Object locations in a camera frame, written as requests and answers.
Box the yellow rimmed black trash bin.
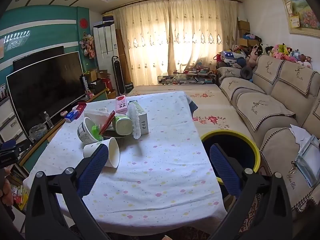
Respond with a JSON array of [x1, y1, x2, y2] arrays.
[[201, 130, 261, 202]]

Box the white instant noodle bowl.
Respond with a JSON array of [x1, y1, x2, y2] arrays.
[[77, 117, 103, 145]]

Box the white paper cup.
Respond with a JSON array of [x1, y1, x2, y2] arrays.
[[83, 137, 120, 168]]

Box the white cloth towel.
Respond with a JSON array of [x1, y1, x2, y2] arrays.
[[84, 107, 111, 129]]

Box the green white drink bottle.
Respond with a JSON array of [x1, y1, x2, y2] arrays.
[[112, 113, 133, 136]]

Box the pink milk carton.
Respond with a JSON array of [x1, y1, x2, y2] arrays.
[[115, 95, 128, 114]]

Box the white foam net sleeve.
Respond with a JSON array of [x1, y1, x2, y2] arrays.
[[128, 102, 141, 140]]

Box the green white carton box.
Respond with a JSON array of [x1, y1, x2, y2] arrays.
[[127, 101, 149, 136]]

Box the person left hand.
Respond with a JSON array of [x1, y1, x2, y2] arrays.
[[1, 167, 14, 206]]

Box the clear water bottle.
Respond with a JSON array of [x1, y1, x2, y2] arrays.
[[44, 111, 54, 129]]

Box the light blue document bag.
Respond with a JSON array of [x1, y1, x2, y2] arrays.
[[295, 135, 319, 187]]

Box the blue tissue pack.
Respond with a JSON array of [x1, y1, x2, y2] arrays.
[[65, 109, 79, 122]]

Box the black flat television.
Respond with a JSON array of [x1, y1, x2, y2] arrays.
[[6, 51, 85, 134]]

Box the white papers on sofa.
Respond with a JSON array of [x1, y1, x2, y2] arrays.
[[289, 125, 311, 150]]

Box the red packet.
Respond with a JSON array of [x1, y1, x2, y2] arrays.
[[72, 102, 87, 114]]

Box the white dotted tablecloth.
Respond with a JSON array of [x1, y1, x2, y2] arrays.
[[23, 90, 228, 237]]

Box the floral bed mattress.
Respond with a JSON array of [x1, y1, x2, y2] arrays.
[[129, 85, 253, 140]]

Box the beige sofa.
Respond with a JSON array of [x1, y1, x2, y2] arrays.
[[220, 55, 319, 217]]

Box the artificial flower bouquet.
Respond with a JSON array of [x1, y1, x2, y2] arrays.
[[80, 32, 95, 59]]

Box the black tower fan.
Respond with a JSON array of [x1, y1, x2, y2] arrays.
[[112, 56, 125, 95]]

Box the dark neck pillow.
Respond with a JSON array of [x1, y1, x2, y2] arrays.
[[240, 66, 253, 80]]

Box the book pile on floor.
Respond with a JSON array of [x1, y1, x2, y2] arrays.
[[157, 67, 216, 85]]

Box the cream window curtains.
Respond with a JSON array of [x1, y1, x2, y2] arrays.
[[112, 0, 239, 86]]

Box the framed flower painting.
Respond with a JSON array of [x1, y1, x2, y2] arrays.
[[282, 0, 319, 38]]

